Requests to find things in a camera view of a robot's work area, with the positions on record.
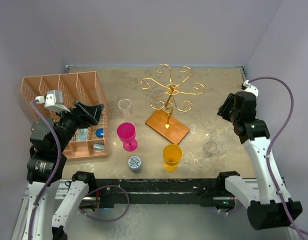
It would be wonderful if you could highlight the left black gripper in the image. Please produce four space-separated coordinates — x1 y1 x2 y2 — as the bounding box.
54 100 103 152

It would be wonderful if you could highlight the clear wine glass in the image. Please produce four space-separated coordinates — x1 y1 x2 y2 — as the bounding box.
225 126 238 140
193 140 218 169
205 128 218 141

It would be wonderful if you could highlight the pink plastic goblet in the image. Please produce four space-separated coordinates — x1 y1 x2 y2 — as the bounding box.
117 122 138 152

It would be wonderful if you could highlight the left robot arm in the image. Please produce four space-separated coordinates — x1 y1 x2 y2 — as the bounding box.
23 96 104 240

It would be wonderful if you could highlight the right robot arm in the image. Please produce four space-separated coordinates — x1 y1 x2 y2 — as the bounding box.
216 91 302 230

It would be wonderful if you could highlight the gold wine glass rack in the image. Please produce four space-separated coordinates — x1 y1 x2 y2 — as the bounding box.
139 63 205 146

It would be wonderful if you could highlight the blue object in organizer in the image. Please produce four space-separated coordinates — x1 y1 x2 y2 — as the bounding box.
95 128 104 138

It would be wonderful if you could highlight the grey stapler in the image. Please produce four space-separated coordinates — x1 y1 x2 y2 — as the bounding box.
93 143 106 152

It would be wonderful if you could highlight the pink plastic desk organizer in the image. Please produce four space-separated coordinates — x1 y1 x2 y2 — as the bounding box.
20 71 109 160

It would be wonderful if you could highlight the patterned round tin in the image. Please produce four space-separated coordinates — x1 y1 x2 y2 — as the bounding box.
128 155 142 173

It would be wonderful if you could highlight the yellow plastic goblet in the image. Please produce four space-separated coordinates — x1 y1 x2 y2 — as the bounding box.
162 144 182 173

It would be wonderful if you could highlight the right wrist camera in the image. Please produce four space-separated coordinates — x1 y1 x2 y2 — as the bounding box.
241 80 259 97

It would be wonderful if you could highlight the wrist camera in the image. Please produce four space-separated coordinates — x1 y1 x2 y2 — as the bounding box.
241 80 259 97
44 89 66 113

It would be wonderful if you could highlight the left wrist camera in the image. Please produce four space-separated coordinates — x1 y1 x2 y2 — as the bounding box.
44 89 66 113

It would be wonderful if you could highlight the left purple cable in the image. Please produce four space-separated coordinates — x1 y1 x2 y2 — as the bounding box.
30 99 62 240

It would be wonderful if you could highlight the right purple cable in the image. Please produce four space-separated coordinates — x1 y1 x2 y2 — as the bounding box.
248 76 308 240

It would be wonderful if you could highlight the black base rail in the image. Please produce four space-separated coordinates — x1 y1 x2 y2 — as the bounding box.
85 178 235 209

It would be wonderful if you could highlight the lower purple cable loop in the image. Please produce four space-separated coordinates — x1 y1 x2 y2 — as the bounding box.
78 185 130 223

